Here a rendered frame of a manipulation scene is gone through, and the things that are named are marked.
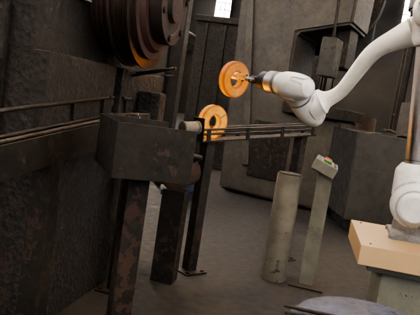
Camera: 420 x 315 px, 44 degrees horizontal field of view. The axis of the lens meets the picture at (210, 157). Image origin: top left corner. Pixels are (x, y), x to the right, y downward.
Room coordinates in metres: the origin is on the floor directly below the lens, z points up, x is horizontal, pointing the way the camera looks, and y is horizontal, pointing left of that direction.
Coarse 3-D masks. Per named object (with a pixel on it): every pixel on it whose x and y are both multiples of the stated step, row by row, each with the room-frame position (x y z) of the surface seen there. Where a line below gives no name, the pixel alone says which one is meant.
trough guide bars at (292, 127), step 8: (208, 128) 2.29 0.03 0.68; (216, 128) 2.32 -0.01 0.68; (224, 128) 2.35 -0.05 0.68; (232, 128) 2.38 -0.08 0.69; (240, 128) 2.41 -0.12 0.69; (248, 128) 2.45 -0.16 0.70; (256, 128) 2.49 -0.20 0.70; (264, 128) 2.53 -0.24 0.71; (272, 128) 2.66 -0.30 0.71; (280, 128) 2.70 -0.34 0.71; (288, 128) 2.74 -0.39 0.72; (296, 128) 2.78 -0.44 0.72; (304, 128) 2.83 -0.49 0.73; (312, 128) 2.78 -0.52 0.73; (208, 136) 2.29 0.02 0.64; (248, 136) 2.45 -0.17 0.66
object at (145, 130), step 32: (128, 128) 1.24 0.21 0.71; (160, 128) 1.27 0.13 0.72; (96, 160) 1.45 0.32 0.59; (128, 160) 1.25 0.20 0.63; (160, 160) 1.28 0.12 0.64; (192, 160) 1.31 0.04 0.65; (128, 192) 1.38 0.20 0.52; (128, 224) 1.38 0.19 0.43; (128, 256) 1.38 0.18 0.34; (128, 288) 1.39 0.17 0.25
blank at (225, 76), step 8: (232, 64) 2.23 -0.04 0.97; (240, 64) 2.26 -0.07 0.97; (224, 72) 2.21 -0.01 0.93; (232, 72) 2.24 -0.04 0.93; (248, 72) 2.30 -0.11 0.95; (224, 80) 2.21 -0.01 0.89; (240, 80) 2.29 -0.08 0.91; (224, 88) 2.22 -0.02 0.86; (232, 88) 2.25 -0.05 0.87; (240, 88) 2.28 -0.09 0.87; (232, 96) 2.26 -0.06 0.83
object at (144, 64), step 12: (120, 0) 1.70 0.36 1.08; (120, 12) 1.71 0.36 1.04; (120, 24) 1.73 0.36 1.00; (120, 36) 1.75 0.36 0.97; (132, 36) 1.77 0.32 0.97; (120, 48) 1.80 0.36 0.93; (132, 48) 1.78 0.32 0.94; (132, 60) 1.85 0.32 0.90; (144, 60) 1.90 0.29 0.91; (156, 60) 2.02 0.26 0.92
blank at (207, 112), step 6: (204, 108) 2.31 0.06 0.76; (210, 108) 2.31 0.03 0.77; (216, 108) 2.33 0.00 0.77; (222, 108) 2.36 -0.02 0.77; (204, 114) 2.29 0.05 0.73; (210, 114) 2.31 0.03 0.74; (216, 114) 2.33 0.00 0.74; (222, 114) 2.36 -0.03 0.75; (216, 120) 2.37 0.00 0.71; (222, 120) 2.36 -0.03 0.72; (204, 126) 2.29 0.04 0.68; (216, 126) 2.36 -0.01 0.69; (222, 126) 2.37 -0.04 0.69; (204, 132) 2.30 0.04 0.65; (216, 138) 2.35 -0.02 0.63
